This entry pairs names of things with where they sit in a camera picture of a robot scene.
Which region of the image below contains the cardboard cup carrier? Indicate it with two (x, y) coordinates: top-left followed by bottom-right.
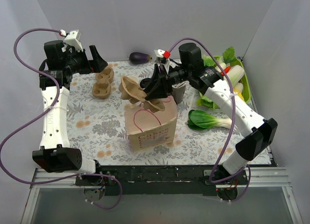
(119, 76), (165, 113)

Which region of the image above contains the paper bag with pink handles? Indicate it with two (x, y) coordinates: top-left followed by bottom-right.
(124, 96), (178, 151)

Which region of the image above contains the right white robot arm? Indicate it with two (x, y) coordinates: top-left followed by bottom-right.
(144, 43), (278, 184)

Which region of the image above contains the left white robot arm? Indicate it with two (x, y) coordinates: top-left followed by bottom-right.
(32, 40), (108, 185)

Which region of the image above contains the grey holder cup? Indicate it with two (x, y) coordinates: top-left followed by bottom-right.
(172, 82), (186, 105)

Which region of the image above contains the stack of cardboard carriers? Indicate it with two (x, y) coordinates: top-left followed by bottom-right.
(92, 66), (114, 99)

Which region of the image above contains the purple eggplant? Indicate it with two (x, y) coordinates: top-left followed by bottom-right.
(129, 52), (152, 65)

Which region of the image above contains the green lettuce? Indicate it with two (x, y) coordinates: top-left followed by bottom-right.
(202, 55), (217, 67)

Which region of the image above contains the bok choy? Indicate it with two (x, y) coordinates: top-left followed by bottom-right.
(187, 110), (232, 131)

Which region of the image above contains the orange carrot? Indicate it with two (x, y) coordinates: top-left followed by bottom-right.
(224, 66), (230, 73)

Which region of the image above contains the floral table mat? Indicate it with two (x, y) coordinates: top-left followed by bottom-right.
(67, 61), (242, 165)

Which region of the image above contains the white radish with leaves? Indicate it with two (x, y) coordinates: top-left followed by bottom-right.
(218, 46), (236, 65)

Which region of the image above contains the yellow flower vegetable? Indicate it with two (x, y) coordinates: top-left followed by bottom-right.
(233, 82), (244, 101)

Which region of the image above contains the green plastic basket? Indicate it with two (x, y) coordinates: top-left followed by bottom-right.
(215, 56), (251, 103)

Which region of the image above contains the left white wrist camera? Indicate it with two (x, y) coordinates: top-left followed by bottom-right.
(60, 30), (84, 52)

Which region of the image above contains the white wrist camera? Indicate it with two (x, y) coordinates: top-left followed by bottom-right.
(154, 49), (171, 64)
(60, 30), (84, 52)

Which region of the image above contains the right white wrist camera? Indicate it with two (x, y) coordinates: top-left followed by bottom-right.
(154, 49), (171, 64)

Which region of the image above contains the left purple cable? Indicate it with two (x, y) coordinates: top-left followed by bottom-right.
(0, 28), (123, 209)

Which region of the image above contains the purple cable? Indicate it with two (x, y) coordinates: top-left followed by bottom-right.
(0, 28), (123, 209)
(168, 37), (252, 202)

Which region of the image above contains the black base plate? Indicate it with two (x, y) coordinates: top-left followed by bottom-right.
(75, 164), (251, 197)

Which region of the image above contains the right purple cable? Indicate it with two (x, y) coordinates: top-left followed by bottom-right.
(168, 37), (252, 202)

